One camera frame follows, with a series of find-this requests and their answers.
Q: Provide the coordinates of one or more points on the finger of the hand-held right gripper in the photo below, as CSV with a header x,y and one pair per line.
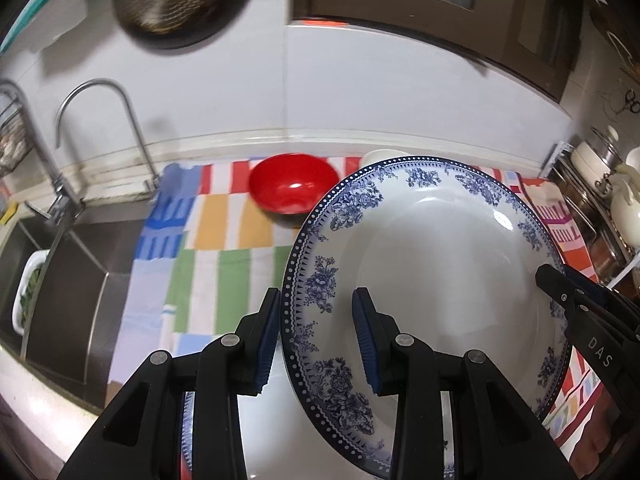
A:
x,y
550,280
597,292

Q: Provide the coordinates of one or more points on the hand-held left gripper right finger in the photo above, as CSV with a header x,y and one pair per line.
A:
x,y
367,345

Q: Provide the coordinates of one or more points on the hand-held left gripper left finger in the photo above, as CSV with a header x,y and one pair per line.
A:
x,y
265,345

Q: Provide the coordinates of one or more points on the blue floral plate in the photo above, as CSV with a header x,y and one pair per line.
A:
x,y
450,270
270,440

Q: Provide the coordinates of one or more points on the red bowl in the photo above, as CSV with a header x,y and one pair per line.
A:
x,y
292,185

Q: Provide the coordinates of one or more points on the white bowl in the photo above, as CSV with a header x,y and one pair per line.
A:
x,y
382,157

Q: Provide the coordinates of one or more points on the red patterned cloth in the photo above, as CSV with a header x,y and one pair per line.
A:
x,y
555,220

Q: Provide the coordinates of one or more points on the colourful striped cloth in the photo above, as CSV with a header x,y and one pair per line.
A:
x,y
225,280

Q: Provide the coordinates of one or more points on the metal shelf rack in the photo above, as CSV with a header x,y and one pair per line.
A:
x,y
570,195

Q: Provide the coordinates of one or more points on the cream ceramic pot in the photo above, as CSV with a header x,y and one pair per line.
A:
x,y
627,205

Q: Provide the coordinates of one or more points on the small white pot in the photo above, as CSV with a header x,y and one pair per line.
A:
x,y
587,162

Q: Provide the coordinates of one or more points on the steel pot with lid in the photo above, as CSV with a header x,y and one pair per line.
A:
x,y
607,147

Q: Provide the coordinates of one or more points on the black scissors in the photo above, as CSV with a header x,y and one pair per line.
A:
x,y
627,102

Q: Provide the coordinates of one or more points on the steel kitchen sink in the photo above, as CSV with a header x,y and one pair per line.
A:
x,y
75,300

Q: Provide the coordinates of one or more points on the white dish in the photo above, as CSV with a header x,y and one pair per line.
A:
x,y
25,300

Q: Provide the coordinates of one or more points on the thin gooseneck faucet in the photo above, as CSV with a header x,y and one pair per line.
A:
x,y
135,130

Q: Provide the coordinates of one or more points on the dark wooden window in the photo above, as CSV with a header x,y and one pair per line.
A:
x,y
500,25

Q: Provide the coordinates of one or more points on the tall chrome faucet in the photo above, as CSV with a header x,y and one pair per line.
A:
x,y
47,175

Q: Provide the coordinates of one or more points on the yellow sponge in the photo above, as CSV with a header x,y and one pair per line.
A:
x,y
7,212

